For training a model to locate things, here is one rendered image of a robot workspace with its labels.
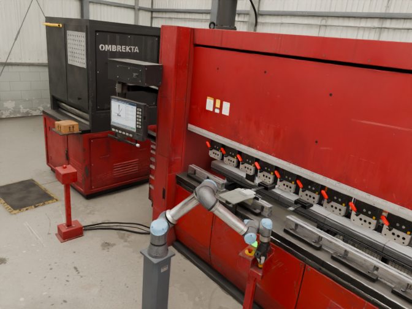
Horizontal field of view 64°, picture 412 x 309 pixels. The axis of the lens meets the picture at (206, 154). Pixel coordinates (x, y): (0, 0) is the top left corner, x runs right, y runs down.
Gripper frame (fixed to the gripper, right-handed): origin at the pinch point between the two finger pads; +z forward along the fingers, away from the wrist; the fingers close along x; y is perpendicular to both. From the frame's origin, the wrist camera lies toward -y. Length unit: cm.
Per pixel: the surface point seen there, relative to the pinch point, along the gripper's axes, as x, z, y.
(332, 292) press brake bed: -48, 7, 15
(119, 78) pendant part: 181, -102, 28
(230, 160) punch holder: 65, -44, 52
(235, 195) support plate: 46, -23, 34
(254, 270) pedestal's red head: 1.3, 3.1, -5.8
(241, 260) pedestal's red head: 12.2, 0.4, -6.0
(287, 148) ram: 10, -73, 44
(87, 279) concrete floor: 147, 70, -49
